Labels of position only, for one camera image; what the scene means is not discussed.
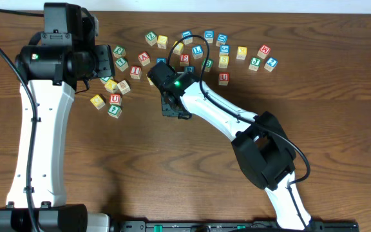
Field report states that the red E block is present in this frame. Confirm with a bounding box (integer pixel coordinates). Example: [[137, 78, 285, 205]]
[[180, 54, 190, 66]]

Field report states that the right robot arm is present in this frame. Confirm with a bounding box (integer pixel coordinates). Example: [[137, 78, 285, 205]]
[[147, 62, 311, 231]]

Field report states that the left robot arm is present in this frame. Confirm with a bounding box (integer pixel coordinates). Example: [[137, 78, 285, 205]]
[[0, 3, 115, 231]]

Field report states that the green V block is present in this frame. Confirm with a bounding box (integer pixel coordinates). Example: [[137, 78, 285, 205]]
[[100, 77, 113, 84]]

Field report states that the green 7 block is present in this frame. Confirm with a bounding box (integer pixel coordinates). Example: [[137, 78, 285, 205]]
[[115, 57, 128, 72]]

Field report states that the yellow block beside V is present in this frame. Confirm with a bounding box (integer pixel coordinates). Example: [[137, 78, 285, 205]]
[[104, 79, 118, 93]]

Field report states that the green block upper left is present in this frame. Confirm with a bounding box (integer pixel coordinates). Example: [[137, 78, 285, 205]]
[[113, 46, 126, 58]]

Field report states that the plain wooden picture block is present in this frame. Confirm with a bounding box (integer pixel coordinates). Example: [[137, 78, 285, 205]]
[[117, 80, 131, 95]]

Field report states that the red I block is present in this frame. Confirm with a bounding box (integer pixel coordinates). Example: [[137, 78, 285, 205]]
[[130, 66, 142, 79]]

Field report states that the red U block left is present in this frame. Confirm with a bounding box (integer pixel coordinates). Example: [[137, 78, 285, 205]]
[[109, 93, 122, 106]]

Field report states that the red u block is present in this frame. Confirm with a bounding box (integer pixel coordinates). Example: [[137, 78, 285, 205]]
[[109, 93, 122, 106], [218, 73, 230, 86]]

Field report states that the yellow block centre low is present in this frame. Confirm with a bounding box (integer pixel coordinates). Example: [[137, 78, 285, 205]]
[[146, 75, 154, 86]]

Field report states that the yellow block far left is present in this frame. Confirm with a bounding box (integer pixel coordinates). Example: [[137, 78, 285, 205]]
[[90, 95, 106, 110]]

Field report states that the blue P block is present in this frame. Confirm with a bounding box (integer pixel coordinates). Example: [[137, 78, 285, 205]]
[[184, 66, 195, 73]]

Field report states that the red A block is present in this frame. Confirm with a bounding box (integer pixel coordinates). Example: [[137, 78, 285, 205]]
[[138, 52, 151, 66]]

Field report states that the green 4 block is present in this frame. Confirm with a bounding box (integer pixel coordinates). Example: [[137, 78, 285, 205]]
[[108, 105, 122, 119]]

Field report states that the blue T block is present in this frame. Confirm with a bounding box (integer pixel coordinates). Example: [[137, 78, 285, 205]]
[[156, 57, 167, 63]]

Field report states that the yellow block centre top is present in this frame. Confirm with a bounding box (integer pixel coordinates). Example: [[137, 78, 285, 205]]
[[173, 41, 184, 55]]

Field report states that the green B block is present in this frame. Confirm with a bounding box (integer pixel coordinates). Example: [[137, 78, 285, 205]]
[[201, 59, 213, 72]]

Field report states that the green Z block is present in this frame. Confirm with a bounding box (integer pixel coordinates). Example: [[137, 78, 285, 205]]
[[145, 31, 158, 46]]

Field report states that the red U block right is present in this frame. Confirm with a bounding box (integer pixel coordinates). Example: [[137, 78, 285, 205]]
[[218, 73, 230, 86]]

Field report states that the blue L block middle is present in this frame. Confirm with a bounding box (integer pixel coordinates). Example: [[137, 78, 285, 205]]
[[192, 45, 204, 59]]

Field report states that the blue l block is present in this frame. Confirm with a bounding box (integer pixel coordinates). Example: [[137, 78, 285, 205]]
[[182, 30, 193, 45], [192, 45, 204, 59]]

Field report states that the yellow block top left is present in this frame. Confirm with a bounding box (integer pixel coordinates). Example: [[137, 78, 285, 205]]
[[157, 35, 168, 49]]

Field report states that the blue L block top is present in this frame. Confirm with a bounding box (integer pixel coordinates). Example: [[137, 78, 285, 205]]
[[182, 30, 193, 45]]

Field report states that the yellow S block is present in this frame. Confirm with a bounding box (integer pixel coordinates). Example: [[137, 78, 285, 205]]
[[218, 55, 229, 68]]

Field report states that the blue 5 block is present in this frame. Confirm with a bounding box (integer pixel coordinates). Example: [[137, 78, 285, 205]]
[[219, 44, 230, 56]]

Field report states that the blue D block tilted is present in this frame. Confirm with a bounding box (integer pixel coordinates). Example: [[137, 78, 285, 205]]
[[216, 34, 228, 46]]

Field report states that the yellow block right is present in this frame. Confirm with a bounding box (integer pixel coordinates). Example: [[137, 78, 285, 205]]
[[236, 46, 247, 60]]

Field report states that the green J block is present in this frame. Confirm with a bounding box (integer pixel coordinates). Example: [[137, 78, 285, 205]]
[[249, 57, 262, 71]]

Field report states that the red M block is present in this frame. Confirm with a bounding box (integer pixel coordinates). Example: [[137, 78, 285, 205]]
[[257, 44, 271, 59]]

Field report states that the blue 2 block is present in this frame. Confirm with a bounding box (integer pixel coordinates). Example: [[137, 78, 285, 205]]
[[264, 57, 278, 72]]

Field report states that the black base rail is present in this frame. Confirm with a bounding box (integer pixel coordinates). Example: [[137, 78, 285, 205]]
[[109, 220, 360, 232]]

